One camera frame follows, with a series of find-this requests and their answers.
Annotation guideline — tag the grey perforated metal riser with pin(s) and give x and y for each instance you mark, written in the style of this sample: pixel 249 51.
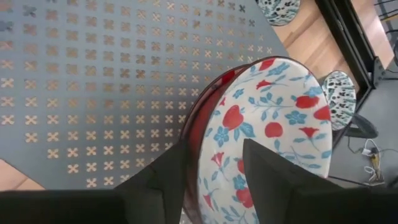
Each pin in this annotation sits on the grey perforated metal riser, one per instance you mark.
pixel 93 93

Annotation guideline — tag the black aluminium table frame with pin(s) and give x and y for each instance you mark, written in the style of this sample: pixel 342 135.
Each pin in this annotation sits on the black aluminium table frame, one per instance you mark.
pixel 342 43

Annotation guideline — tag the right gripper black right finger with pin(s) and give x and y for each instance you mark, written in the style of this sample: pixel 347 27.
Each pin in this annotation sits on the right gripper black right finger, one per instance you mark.
pixel 280 193

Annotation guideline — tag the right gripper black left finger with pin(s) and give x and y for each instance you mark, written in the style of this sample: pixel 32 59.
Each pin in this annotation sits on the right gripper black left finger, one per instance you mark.
pixel 149 199

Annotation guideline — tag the red floral ceramic bowl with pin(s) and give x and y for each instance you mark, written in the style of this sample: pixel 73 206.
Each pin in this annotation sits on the red floral ceramic bowl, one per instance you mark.
pixel 273 102

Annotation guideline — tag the blue-green patterned mini bowl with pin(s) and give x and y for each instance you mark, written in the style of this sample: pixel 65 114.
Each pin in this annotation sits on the blue-green patterned mini bowl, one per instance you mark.
pixel 278 12
pixel 339 99

